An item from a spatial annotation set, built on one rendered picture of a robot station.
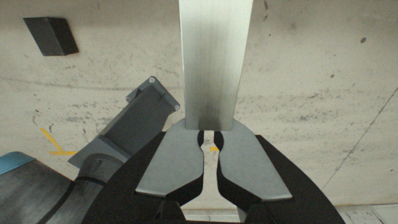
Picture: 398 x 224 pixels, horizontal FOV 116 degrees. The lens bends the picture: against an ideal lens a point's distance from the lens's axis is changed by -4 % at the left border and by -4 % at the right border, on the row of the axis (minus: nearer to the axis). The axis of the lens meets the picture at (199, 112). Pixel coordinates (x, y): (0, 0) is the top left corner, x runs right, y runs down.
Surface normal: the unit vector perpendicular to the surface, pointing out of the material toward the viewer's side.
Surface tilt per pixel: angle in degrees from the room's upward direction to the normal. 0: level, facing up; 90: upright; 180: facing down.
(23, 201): 78
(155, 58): 0
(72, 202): 93
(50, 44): 0
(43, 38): 0
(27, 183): 88
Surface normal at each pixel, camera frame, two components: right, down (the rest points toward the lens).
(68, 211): 0.85, -0.31
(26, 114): -0.04, 0.54
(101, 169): 0.36, -0.54
